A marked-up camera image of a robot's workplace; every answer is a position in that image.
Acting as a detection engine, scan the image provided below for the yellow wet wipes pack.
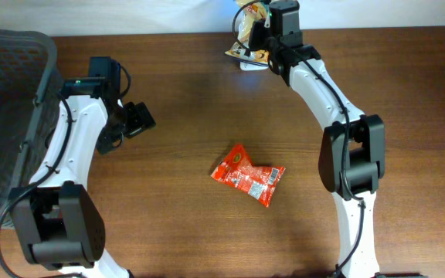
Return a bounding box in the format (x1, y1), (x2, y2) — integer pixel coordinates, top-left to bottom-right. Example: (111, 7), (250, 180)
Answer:
(224, 0), (270, 67)

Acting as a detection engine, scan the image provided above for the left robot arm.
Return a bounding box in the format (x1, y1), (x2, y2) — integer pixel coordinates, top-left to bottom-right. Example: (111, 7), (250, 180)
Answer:
(3, 56), (156, 277)

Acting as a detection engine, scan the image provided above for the grey plastic mesh basket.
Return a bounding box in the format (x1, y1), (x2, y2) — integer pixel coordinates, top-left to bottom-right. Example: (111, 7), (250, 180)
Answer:
(0, 29), (63, 215)

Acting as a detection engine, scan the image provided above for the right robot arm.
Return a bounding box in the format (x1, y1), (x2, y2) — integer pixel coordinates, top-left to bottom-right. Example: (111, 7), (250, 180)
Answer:
(249, 1), (386, 278)

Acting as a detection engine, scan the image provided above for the white barcode scanner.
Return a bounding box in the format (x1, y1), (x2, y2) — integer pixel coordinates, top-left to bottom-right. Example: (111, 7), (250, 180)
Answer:
(239, 61), (268, 71)

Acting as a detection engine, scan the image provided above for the red snack bag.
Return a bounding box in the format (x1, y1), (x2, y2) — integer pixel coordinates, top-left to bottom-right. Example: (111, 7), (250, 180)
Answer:
(211, 144), (286, 208)

